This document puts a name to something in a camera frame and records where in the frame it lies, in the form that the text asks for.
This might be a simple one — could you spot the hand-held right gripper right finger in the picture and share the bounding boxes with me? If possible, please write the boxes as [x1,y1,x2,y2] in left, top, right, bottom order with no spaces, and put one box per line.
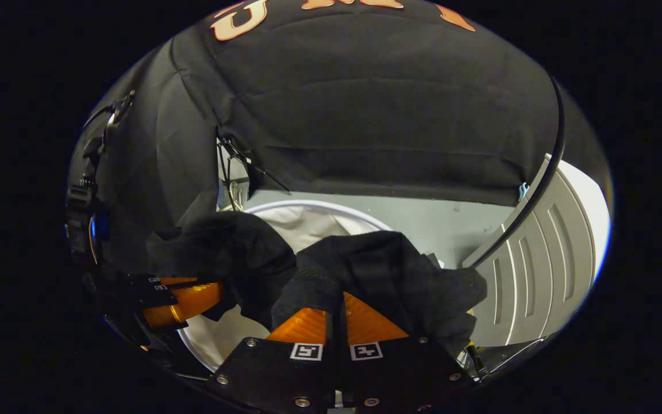
[339,291,476,412]

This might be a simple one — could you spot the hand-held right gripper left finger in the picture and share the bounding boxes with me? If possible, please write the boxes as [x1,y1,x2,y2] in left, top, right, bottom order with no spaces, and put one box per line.
[207,307,338,412]

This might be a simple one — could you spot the black knit sweater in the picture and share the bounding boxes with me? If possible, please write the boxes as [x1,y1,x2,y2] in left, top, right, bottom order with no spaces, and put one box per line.
[146,210,489,358]

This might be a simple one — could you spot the white laundry hamper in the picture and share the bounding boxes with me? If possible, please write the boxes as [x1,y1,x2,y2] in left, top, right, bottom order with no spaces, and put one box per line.
[176,199,442,374]

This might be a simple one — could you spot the black clothes rack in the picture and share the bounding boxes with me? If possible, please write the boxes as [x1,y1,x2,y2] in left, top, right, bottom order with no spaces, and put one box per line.
[462,74,567,270]

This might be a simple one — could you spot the black folding stand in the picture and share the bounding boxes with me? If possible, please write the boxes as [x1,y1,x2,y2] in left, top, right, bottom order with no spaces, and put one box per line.
[216,133,292,212]

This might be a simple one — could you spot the white panelled board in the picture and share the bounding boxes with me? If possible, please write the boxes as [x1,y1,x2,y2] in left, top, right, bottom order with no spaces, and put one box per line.
[462,152,612,349]

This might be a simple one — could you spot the black backdrop cloth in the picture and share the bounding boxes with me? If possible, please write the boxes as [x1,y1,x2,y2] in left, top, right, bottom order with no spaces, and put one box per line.
[78,0,610,277]

